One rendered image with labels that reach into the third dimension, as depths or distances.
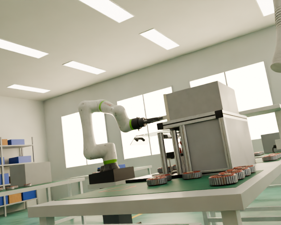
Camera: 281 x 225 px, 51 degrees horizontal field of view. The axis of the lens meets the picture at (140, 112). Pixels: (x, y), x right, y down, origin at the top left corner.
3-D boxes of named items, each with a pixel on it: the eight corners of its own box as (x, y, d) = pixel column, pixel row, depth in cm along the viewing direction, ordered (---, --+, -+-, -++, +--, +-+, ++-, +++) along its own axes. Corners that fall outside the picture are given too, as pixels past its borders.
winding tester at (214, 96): (167, 123, 201) (163, 94, 204) (191, 125, 238) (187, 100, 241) (223, 111, 181) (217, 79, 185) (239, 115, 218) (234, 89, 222)
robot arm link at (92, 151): (82, 161, 262) (75, 102, 268) (100, 158, 269) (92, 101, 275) (85, 160, 250) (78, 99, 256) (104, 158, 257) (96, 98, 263)
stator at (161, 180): (171, 182, 158) (171, 175, 158) (155, 185, 151) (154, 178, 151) (158, 183, 166) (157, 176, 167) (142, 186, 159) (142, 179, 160)
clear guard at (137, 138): (129, 145, 207) (128, 137, 208) (146, 144, 228) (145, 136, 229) (171, 138, 191) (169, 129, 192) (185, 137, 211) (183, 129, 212)
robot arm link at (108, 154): (99, 166, 266) (95, 145, 270) (115, 163, 272) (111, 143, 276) (102, 164, 254) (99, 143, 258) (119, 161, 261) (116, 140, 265)
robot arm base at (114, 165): (92, 174, 270) (92, 167, 271) (105, 172, 280) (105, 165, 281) (110, 170, 252) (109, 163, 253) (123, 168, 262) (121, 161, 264)
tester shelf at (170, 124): (157, 130, 192) (156, 123, 193) (194, 131, 250) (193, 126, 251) (223, 117, 170) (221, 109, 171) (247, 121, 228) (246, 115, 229)
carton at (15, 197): (0, 204, 772) (-1, 196, 776) (12, 201, 803) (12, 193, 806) (9, 203, 752) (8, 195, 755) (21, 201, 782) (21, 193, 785)
